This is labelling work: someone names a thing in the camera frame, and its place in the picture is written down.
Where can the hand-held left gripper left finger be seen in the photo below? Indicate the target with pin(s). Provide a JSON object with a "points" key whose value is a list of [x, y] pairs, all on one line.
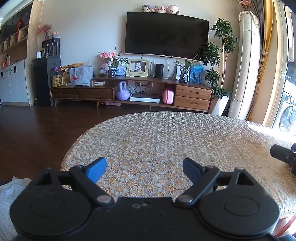
{"points": [[97, 170]]}

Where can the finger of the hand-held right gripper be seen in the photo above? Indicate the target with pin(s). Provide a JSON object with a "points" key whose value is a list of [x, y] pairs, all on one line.
{"points": [[281, 154]]}

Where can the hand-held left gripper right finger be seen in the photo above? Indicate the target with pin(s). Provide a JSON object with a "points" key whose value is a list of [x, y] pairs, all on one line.
{"points": [[192, 170]]}

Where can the light grey sweatpants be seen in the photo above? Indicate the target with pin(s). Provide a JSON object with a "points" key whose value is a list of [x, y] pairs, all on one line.
{"points": [[9, 197]]}

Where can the white washing machine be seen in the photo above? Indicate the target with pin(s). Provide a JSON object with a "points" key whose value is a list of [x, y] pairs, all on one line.
{"points": [[288, 111]]}

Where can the floral lace tablecloth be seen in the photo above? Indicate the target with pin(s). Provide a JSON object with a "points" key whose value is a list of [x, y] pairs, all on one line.
{"points": [[150, 139]]}

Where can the flat pink box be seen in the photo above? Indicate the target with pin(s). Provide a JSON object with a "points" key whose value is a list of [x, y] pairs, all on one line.
{"points": [[113, 103]]}

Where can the pink carry case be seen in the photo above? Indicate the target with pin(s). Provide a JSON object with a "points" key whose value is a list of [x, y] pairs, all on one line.
{"points": [[167, 97]]}

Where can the wooden television cabinet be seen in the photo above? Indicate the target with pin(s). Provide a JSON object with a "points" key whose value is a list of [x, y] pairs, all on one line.
{"points": [[192, 92]]}

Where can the purple kettlebell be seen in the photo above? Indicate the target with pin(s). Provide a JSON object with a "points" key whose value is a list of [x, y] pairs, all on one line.
{"points": [[122, 95]]}

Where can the flat white box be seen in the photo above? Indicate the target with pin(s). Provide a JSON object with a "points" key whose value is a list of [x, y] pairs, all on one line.
{"points": [[144, 97]]}

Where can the small white yellow box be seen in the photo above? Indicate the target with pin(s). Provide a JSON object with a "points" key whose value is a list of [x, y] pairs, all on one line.
{"points": [[99, 83]]}

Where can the white standing air conditioner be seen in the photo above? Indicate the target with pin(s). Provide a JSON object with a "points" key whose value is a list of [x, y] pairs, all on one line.
{"points": [[242, 69]]}

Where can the green plant in vase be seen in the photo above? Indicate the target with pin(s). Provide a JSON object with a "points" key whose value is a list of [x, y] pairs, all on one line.
{"points": [[184, 77]]}

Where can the white gift bag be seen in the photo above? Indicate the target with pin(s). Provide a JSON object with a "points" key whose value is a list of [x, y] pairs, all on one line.
{"points": [[81, 76]]}

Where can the blue photo print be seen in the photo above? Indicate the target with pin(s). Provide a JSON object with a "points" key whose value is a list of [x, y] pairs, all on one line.
{"points": [[197, 74]]}

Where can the small plant pot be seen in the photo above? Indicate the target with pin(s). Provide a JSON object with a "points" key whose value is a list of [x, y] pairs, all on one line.
{"points": [[101, 71]]}

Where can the clear snack bag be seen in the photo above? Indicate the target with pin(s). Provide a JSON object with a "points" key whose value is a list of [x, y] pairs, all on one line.
{"points": [[66, 76]]}

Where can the pink flowers in dark vase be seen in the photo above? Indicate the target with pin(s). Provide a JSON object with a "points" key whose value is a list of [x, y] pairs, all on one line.
{"points": [[111, 72]]}

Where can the snack jar with purple lid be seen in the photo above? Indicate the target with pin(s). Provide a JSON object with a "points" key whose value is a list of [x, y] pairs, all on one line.
{"points": [[56, 80]]}

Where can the pink portrait photo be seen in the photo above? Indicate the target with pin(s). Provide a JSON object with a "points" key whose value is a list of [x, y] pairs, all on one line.
{"points": [[121, 68]]}

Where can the black speaker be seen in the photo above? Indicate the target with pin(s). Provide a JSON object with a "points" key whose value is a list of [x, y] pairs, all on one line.
{"points": [[159, 70]]}

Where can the white storage cabinet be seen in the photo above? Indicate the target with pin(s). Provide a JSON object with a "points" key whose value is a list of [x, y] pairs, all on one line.
{"points": [[16, 85]]}

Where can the yellow curtain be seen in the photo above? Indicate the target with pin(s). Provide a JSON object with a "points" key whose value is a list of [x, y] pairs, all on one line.
{"points": [[268, 34]]}

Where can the white cup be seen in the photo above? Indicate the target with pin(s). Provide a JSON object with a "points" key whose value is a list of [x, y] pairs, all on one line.
{"points": [[38, 54]]}

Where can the black water dispenser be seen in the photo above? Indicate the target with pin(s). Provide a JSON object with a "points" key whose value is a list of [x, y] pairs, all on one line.
{"points": [[50, 47]]}

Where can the tall potted green tree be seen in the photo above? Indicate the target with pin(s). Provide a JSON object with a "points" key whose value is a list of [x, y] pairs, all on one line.
{"points": [[222, 30]]}

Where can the black flat television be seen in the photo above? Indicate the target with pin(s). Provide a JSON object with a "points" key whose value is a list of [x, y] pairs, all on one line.
{"points": [[166, 34]]}

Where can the small colourful figurine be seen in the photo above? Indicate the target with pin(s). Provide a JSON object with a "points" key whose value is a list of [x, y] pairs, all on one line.
{"points": [[54, 34]]}

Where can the pink dried flowers vase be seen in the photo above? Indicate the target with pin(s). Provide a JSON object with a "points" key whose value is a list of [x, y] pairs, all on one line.
{"points": [[46, 31]]}

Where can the artificial flowers bouquet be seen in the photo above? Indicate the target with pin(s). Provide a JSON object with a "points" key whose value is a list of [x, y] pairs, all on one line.
{"points": [[244, 2]]}

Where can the grey plush toy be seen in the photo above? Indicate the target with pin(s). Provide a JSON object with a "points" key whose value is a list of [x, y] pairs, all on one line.
{"points": [[146, 8]]}

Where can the yellow photo frame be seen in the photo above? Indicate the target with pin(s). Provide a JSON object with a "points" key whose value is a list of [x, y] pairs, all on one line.
{"points": [[137, 67]]}

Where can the wooden wall shelf unit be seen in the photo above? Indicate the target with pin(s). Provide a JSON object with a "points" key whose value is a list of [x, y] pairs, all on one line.
{"points": [[23, 27]]}

